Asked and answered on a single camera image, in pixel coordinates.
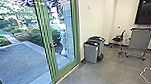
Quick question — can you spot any green framed glass door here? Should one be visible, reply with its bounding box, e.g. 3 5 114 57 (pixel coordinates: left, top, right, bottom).
0 0 84 84

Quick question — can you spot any white outdoor pillar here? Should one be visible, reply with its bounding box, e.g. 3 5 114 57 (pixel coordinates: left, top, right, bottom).
57 0 75 61

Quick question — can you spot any black swivel chair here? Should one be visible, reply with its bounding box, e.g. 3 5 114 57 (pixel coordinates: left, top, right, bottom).
108 28 129 59

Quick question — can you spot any white light switch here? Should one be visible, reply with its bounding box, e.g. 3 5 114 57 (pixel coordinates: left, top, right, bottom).
86 2 92 10

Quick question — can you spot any black wall screen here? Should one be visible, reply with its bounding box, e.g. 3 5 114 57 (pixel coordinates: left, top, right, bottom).
132 0 151 27

